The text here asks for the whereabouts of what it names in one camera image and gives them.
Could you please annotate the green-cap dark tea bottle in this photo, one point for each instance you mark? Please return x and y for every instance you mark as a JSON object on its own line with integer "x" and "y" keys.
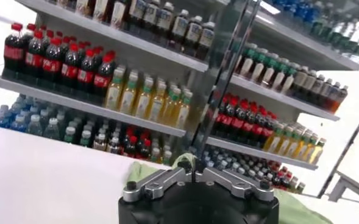
{"x": 247, "y": 64}
{"x": 258, "y": 68}
{"x": 118, "y": 13}
{"x": 100, "y": 10}
{"x": 279, "y": 76}
{"x": 269, "y": 73}
{"x": 82, "y": 7}
{"x": 289, "y": 80}

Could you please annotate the beige-label dark drink bottle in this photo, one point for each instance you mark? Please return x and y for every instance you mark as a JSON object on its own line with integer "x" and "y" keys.
{"x": 308, "y": 86}
{"x": 299, "y": 82}

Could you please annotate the black slanted metal pole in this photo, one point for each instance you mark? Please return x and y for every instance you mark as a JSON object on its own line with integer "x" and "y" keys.
{"x": 345, "y": 151}

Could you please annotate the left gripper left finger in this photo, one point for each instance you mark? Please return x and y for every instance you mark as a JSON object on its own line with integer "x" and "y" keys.
{"x": 154, "y": 182}

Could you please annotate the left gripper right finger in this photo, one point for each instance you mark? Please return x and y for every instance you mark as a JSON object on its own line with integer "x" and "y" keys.
{"x": 237, "y": 182}

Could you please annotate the light green polo shirt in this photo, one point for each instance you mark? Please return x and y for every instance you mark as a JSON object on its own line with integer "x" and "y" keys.
{"x": 295, "y": 210}

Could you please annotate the red-cap cola bottle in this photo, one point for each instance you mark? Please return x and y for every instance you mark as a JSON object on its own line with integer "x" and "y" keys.
{"x": 103, "y": 80}
{"x": 239, "y": 124}
{"x": 259, "y": 131}
{"x": 69, "y": 71}
{"x": 85, "y": 76}
{"x": 231, "y": 121}
{"x": 267, "y": 134}
{"x": 222, "y": 120}
{"x": 13, "y": 53}
{"x": 51, "y": 65}
{"x": 250, "y": 128}
{"x": 33, "y": 59}

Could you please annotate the grey metal shelving rack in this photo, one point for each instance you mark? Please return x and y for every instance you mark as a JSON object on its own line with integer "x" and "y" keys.
{"x": 75, "y": 106}
{"x": 289, "y": 101}

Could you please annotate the white metal frame table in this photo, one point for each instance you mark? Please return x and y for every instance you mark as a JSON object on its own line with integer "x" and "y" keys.
{"x": 350, "y": 181}

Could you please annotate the blue-label dark drink bottle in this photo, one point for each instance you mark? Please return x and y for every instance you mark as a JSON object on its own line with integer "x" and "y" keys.
{"x": 193, "y": 35}
{"x": 206, "y": 39}
{"x": 136, "y": 15}
{"x": 179, "y": 29}
{"x": 165, "y": 21}
{"x": 339, "y": 100}
{"x": 332, "y": 96}
{"x": 316, "y": 89}
{"x": 150, "y": 18}
{"x": 325, "y": 92}

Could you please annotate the yellow juice bottle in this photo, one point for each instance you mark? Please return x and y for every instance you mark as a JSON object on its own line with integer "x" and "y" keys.
{"x": 157, "y": 107}
{"x": 170, "y": 111}
{"x": 143, "y": 103}
{"x": 310, "y": 151}
{"x": 303, "y": 149}
{"x": 294, "y": 146}
{"x": 128, "y": 99}
{"x": 284, "y": 144}
{"x": 183, "y": 115}
{"x": 113, "y": 94}
{"x": 273, "y": 141}
{"x": 317, "y": 153}

